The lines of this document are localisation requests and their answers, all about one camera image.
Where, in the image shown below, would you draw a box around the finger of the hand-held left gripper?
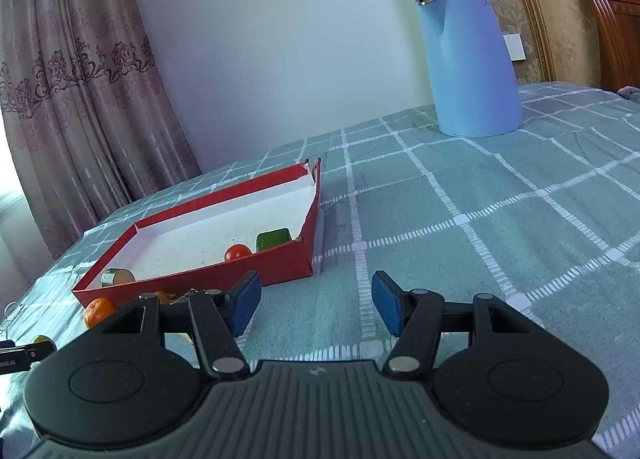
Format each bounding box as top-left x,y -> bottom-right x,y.
0,339 -> 57,373

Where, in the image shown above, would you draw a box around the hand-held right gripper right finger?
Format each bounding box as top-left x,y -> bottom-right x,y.
371,270 -> 546,381

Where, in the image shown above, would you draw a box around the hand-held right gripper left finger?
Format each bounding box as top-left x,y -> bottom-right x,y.
97,270 -> 263,381

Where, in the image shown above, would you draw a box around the red cardboard box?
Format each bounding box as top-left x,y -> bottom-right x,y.
71,157 -> 322,310

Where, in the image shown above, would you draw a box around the round brown fruit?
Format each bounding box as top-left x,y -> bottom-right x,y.
152,290 -> 206,305

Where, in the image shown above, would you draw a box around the orange tangerine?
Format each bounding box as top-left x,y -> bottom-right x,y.
83,297 -> 120,330

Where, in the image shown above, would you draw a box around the small green tomato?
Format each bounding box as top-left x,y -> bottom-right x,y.
256,228 -> 292,253

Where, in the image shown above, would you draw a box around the green checked bedsheet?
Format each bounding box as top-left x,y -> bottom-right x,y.
0,80 -> 640,459

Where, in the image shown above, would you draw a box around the sheer white curtain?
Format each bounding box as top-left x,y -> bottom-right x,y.
0,129 -> 56,305

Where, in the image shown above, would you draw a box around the short eggplant piece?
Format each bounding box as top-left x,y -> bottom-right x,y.
101,268 -> 136,287

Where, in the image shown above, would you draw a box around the light blue kettle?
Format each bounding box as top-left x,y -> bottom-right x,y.
415,0 -> 523,138

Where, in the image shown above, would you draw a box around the patterned pink curtain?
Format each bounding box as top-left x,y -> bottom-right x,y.
0,0 -> 203,260

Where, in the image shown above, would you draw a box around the wooden headboard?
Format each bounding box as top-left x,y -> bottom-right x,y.
575,0 -> 640,92

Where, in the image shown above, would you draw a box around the metal frame eyeglasses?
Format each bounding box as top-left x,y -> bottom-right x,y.
0,303 -> 26,335

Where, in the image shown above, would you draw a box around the white wall switch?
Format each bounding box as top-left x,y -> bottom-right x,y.
502,33 -> 527,62

